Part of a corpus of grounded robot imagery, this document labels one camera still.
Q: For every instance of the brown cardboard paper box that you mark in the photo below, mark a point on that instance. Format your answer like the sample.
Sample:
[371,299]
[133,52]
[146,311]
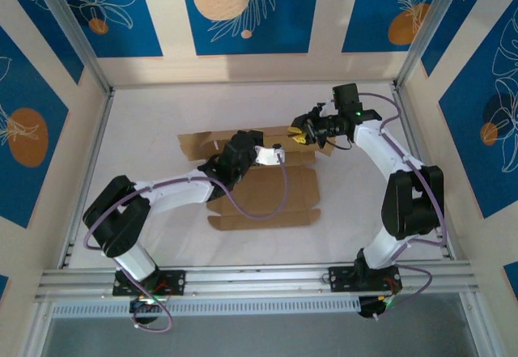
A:
[299,195]

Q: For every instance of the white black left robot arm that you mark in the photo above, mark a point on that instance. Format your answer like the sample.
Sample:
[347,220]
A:
[178,193]

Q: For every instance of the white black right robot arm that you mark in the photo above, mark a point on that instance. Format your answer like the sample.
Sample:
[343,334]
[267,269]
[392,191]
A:
[380,150]

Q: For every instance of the blue poster large beige circle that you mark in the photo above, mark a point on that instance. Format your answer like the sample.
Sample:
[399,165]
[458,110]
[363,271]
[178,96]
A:
[259,29]

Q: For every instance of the blue feather poster orange circle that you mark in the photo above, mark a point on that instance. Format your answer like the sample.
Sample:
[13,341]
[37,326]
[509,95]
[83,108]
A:
[372,17]

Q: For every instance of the blue leaf poster small orange circle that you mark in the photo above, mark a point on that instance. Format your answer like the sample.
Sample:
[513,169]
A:
[477,110]

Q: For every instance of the blue floral poster small orange dot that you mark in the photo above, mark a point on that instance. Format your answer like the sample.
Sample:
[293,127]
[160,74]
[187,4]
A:
[133,29]

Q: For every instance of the black controller module with LED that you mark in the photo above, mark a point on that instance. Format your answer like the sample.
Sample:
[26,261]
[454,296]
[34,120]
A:
[143,306]
[374,306]

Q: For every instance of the blue poster orange oval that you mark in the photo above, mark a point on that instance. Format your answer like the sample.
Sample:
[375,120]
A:
[28,90]

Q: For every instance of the aluminium table side rail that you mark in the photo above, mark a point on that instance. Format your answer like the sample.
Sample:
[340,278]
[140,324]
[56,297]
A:
[408,128]
[101,130]

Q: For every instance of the aluminium front frame rail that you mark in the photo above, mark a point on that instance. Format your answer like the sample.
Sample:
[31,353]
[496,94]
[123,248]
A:
[259,282]

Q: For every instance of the aluminium frame post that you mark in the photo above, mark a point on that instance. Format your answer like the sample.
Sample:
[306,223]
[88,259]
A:
[73,29]
[429,29]

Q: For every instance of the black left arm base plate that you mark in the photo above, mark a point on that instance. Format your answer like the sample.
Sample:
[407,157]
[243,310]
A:
[174,282]

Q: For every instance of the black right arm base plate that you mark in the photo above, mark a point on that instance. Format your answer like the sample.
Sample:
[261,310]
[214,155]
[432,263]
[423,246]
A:
[340,279]

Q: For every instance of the aluminium frame leg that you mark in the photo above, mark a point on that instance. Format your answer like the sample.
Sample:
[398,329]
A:
[479,324]
[37,324]

